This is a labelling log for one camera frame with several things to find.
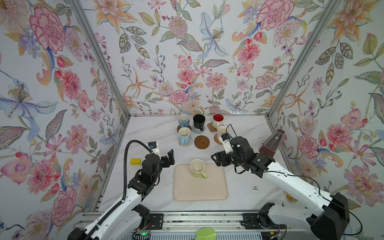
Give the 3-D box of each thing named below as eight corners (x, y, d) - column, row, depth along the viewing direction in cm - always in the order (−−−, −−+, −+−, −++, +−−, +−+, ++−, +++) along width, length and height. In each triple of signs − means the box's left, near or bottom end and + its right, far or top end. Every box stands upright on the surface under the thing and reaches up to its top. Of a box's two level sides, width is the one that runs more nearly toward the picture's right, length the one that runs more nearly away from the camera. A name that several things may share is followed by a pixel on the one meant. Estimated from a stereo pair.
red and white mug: (212, 130, 114) (213, 122, 107) (211, 121, 120) (212, 113, 113) (223, 130, 114) (225, 122, 107) (221, 121, 120) (223, 113, 113)
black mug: (193, 133, 110) (193, 125, 103) (193, 122, 117) (193, 114, 110) (205, 133, 110) (205, 125, 103) (204, 122, 117) (204, 114, 110)
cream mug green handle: (190, 180, 87) (190, 174, 81) (190, 164, 93) (190, 158, 87) (205, 180, 87) (206, 174, 81) (204, 164, 93) (205, 158, 87)
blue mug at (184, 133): (178, 149, 103) (177, 140, 95) (179, 135, 110) (178, 126, 103) (191, 149, 103) (191, 140, 95) (191, 135, 110) (191, 126, 102)
